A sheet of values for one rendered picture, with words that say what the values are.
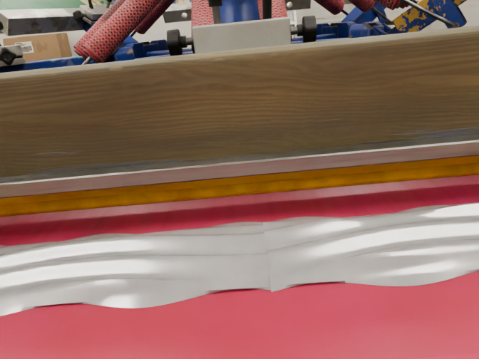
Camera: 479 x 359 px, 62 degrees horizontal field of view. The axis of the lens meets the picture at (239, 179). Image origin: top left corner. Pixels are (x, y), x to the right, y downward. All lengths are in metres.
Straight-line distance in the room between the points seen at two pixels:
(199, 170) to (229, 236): 0.05
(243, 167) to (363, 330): 0.12
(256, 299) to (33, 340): 0.10
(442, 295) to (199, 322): 0.11
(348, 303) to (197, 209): 0.14
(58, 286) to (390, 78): 0.22
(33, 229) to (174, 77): 0.15
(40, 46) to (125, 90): 4.13
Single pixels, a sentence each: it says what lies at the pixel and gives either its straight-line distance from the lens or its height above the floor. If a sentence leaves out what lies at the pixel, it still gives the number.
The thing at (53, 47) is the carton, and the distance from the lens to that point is 4.35.
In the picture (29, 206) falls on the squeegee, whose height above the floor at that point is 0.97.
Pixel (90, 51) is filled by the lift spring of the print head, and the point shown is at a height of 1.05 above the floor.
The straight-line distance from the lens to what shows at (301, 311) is 0.19.
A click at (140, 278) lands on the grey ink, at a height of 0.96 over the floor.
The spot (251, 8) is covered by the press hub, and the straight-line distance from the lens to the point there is 1.06.
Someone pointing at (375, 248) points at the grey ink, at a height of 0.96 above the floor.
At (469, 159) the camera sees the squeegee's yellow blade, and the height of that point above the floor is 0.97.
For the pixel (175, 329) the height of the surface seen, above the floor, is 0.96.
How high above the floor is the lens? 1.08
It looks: 22 degrees down
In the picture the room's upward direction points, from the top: 6 degrees counter-clockwise
